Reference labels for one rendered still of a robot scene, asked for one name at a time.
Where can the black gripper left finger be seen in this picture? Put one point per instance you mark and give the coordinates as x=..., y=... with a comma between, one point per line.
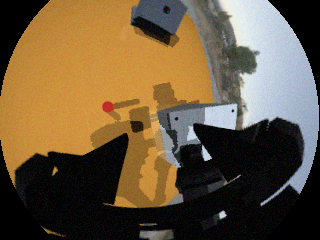
x=100, y=170

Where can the red peg with white band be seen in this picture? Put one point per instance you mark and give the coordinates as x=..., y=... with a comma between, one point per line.
x=107, y=106

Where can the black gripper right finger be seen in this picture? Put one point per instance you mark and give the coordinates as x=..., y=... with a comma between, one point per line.
x=228, y=147

